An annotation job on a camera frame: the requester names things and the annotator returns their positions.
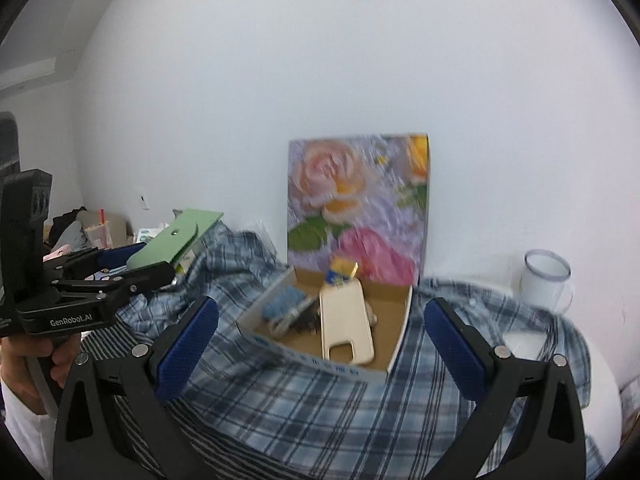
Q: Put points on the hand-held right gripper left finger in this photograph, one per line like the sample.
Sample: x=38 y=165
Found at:
x=187 y=350

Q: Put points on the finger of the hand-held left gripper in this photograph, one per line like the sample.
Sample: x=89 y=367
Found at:
x=145 y=275
x=120 y=254

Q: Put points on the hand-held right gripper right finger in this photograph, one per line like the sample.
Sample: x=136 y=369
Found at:
x=457 y=350

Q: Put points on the green card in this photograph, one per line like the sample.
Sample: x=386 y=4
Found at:
x=170 y=242

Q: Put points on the cardboard box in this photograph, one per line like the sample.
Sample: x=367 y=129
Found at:
x=385 y=320

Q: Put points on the light blue wipes packet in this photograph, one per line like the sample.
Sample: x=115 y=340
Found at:
x=280 y=302

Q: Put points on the gold and blue packet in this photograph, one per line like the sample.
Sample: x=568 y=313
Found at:
x=340 y=272

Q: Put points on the person's left forearm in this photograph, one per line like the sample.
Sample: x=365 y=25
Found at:
x=22 y=435

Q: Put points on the person's left hand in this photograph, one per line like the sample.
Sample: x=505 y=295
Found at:
x=65 y=355

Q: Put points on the pink cup with straw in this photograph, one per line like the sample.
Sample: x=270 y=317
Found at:
x=97 y=234

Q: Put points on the green floral tissue pack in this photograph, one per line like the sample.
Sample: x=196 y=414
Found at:
x=150 y=236

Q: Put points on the pile of clothes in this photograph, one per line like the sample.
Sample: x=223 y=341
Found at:
x=70 y=230

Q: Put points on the grey striped blanket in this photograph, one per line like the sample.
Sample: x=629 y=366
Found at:
x=107 y=355

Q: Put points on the white enamel mug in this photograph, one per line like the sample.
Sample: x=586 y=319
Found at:
x=542 y=285

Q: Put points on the blue plaid cloth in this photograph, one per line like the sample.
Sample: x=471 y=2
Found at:
x=300 y=410

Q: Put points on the floral rose painting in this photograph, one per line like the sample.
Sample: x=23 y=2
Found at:
x=350 y=185

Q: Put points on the white wall socket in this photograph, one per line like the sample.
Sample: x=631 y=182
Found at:
x=144 y=199

